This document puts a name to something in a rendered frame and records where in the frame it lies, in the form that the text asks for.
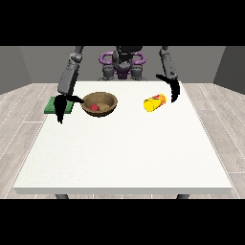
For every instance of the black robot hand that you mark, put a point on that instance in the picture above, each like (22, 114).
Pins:
(172, 86)
(59, 105)

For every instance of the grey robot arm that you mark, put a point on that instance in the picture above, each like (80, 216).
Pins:
(69, 74)
(168, 64)

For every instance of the green square pad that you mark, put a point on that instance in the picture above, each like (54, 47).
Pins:
(57, 106)

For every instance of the yellow cup with melon print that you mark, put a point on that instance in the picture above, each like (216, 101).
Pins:
(154, 102)

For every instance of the small red ball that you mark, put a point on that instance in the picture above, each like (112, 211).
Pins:
(94, 107)

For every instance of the brown wooden bowl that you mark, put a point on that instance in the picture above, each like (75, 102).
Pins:
(99, 103)

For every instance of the grey robot trunk purple rings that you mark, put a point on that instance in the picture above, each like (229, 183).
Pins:
(122, 67)

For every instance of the dark table leg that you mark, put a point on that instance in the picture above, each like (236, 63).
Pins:
(182, 196)
(62, 196)

